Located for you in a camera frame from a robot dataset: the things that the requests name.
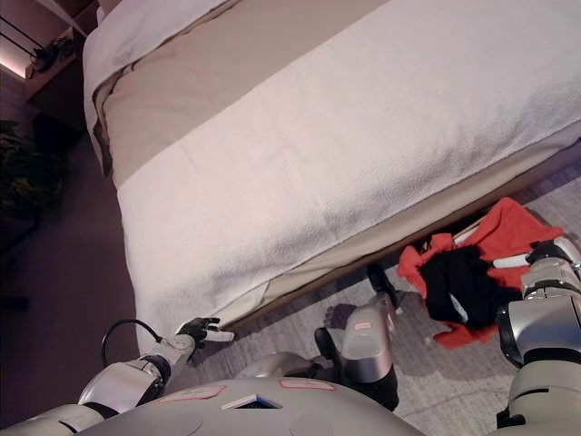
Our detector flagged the white bed sheet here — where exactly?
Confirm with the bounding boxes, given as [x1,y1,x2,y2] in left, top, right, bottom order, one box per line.
[81,0,229,143]

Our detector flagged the silver right robot leg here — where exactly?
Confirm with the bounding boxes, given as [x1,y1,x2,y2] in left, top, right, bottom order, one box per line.
[313,263,401,411]

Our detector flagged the beige duvet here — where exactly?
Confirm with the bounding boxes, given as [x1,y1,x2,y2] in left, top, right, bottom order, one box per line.
[93,0,392,190]

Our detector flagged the black garment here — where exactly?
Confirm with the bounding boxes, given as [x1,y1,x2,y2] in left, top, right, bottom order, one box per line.
[419,244,524,330]

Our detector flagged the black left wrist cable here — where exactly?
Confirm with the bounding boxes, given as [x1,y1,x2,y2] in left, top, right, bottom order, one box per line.
[100,318,164,365]

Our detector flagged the wooden bed frame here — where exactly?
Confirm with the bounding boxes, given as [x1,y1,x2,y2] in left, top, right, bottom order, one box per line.
[222,141,581,333]

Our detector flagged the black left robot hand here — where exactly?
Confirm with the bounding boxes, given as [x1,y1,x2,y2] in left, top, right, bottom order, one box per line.
[175,316,236,350]

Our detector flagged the orange garment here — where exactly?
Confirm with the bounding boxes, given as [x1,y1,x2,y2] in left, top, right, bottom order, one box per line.
[397,197,566,351]

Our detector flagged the silver robot torso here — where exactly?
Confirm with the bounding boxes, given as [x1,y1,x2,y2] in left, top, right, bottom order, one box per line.
[76,379,428,436]

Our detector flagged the white textured bed blanket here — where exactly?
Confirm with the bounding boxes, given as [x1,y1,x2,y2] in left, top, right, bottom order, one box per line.
[116,0,581,361]

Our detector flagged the black tangled item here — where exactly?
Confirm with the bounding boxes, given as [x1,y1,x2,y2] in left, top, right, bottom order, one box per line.
[32,37,76,74]

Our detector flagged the green potted plant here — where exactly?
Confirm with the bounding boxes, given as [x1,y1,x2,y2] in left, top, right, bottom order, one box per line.
[0,118,70,220]

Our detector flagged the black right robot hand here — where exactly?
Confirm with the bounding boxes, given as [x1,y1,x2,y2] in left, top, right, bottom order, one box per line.
[492,238,581,273]

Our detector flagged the grey patterned rug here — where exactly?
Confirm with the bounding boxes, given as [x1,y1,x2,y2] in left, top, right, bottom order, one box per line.
[188,158,581,436]

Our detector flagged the dark wooden nightstand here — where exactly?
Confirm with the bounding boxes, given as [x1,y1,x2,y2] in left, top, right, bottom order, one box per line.
[25,54,99,152]

